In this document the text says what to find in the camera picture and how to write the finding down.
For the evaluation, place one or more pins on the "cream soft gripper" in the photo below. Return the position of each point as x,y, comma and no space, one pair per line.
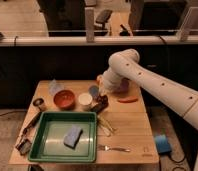
102,91

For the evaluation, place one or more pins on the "dark red grape bunch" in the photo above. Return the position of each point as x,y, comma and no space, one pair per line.
103,100

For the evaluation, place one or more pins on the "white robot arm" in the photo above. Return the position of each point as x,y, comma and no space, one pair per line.
181,99

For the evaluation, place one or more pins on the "blue grey cup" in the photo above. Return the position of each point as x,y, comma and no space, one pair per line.
94,91

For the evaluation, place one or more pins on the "white paper cup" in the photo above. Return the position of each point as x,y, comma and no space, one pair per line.
85,99

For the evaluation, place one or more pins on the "orange carrot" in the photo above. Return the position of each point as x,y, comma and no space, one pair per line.
129,99

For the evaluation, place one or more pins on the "purple bowl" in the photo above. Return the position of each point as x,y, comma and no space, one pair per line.
122,87

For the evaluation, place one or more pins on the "metal tongs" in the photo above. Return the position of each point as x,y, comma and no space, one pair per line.
106,127

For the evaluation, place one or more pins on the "red orange bowl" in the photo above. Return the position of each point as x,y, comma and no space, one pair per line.
64,99

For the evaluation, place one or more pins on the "clear plastic bag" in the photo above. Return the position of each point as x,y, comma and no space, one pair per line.
54,87

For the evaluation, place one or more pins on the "wooden table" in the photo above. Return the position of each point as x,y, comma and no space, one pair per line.
133,130

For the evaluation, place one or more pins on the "blue sponge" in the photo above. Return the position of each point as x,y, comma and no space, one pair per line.
72,136

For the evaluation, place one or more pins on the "silver fork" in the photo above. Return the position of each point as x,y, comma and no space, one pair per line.
107,148

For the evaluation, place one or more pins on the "small round metal strainer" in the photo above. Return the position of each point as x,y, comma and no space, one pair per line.
40,104

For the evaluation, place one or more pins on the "green plastic tray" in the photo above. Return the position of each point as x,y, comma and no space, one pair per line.
48,143

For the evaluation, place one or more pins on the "black office chair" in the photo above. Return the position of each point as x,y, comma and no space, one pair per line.
101,20

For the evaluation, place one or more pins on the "blue foot pedal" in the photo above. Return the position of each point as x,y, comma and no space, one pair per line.
162,144

